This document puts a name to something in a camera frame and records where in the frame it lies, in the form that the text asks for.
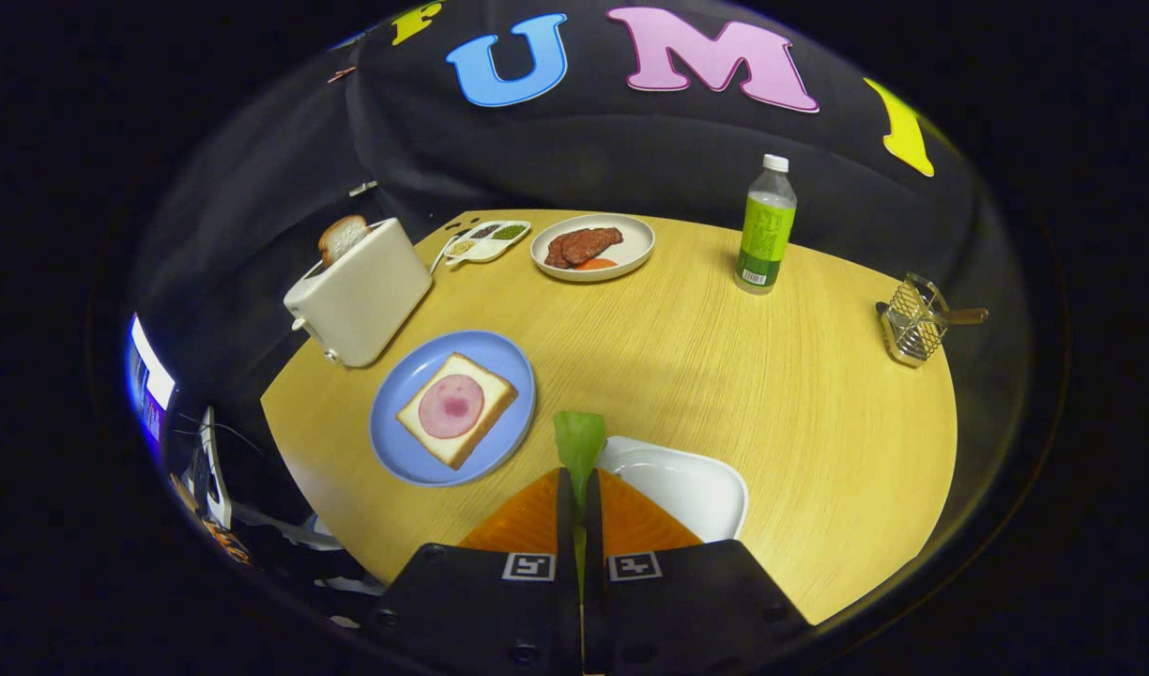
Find green lettuce leaf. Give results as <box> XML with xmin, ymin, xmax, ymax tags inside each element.
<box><xmin>552</xmin><ymin>410</ymin><xmax>608</xmax><ymax>602</ymax></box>

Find white square plate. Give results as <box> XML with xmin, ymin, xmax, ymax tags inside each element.
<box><xmin>598</xmin><ymin>436</ymin><xmax>750</xmax><ymax>544</ymax></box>

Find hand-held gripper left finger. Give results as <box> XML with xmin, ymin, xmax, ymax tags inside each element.
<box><xmin>373</xmin><ymin>467</ymin><xmax>583</xmax><ymax>676</ymax></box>

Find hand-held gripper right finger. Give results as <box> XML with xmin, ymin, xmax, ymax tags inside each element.
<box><xmin>582</xmin><ymin>467</ymin><xmax>810</xmax><ymax>676</ymax></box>

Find pink ham slice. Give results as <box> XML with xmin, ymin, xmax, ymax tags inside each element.
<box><xmin>418</xmin><ymin>374</ymin><xmax>486</xmax><ymax>439</ymax></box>

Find white toaster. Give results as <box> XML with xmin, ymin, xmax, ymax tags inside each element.
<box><xmin>283</xmin><ymin>217</ymin><xmax>435</xmax><ymax>368</ymax></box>

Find white divided dish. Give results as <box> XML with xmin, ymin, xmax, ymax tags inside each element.
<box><xmin>441</xmin><ymin>220</ymin><xmax>532</xmax><ymax>268</ymax></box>

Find toasted bread slice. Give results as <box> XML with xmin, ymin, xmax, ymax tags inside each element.
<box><xmin>318</xmin><ymin>214</ymin><xmax>372</xmax><ymax>267</ymax></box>

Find blue round plate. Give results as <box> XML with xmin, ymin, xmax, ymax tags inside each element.
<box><xmin>369</xmin><ymin>330</ymin><xmax>537</xmax><ymax>487</ymax></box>

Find metal wire basket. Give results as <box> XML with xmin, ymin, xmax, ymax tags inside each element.
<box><xmin>877</xmin><ymin>272</ymin><xmax>951</xmax><ymax>367</ymax></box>

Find white round plate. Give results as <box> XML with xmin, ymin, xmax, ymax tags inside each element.
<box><xmin>529</xmin><ymin>213</ymin><xmax>656</xmax><ymax>283</ymax></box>

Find green label water bottle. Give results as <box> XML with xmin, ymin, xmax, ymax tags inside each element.
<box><xmin>734</xmin><ymin>154</ymin><xmax>799</xmax><ymax>296</ymax></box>

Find bread slice with ham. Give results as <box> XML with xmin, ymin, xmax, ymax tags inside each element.
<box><xmin>395</xmin><ymin>352</ymin><xmax>519</xmax><ymax>470</ymax></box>

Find computer monitor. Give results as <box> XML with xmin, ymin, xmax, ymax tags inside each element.
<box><xmin>124</xmin><ymin>315</ymin><xmax>176</xmax><ymax>442</ymax></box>

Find black backdrop cloth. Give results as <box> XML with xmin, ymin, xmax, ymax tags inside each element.
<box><xmin>133</xmin><ymin>0</ymin><xmax>1035</xmax><ymax>395</ymax></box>

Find wooden handled knife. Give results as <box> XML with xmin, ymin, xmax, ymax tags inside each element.
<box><xmin>877</xmin><ymin>300</ymin><xmax>990</xmax><ymax>330</ymax></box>

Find brown meat slices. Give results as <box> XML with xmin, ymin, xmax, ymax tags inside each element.
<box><xmin>544</xmin><ymin>226</ymin><xmax>624</xmax><ymax>270</ymax></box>

